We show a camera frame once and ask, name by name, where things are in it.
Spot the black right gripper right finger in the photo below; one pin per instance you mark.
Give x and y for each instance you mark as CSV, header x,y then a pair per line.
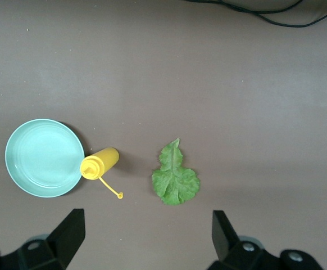
x,y
231,250

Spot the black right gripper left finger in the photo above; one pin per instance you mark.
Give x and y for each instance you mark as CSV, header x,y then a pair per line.
x,y
59,247

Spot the green lettuce leaf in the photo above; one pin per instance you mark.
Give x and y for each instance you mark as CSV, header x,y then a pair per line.
x,y
174,180

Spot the mint green plate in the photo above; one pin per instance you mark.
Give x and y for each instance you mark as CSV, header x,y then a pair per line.
x,y
42,157

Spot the yellow squeeze bottle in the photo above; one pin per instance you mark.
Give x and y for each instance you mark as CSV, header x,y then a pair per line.
x,y
103,160

